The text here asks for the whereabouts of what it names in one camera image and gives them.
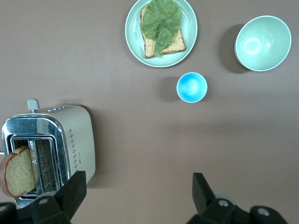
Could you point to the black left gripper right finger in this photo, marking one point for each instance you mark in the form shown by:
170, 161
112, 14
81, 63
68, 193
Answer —
201, 191

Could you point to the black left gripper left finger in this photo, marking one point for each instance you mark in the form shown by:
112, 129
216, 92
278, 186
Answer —
74, 189

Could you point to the light blue plastic cup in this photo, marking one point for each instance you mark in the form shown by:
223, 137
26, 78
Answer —
192, 87

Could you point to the beige and chrome toaster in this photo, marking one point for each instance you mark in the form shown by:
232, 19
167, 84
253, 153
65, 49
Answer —
79, 140

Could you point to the brown bread slice in toaster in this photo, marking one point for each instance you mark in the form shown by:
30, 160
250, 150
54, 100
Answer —
17, 173

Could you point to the brown table mat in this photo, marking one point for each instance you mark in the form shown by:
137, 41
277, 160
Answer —
140, 140

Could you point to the brown bread slice under lettuce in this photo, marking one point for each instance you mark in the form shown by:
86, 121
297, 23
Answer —
178, 45

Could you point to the pale green bowl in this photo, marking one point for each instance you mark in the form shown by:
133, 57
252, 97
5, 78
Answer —
262, 43

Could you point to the pale green round plate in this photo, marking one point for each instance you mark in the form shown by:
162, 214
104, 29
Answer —
190, 30

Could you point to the green lettuce leaf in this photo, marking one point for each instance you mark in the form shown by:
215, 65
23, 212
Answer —
161, 21

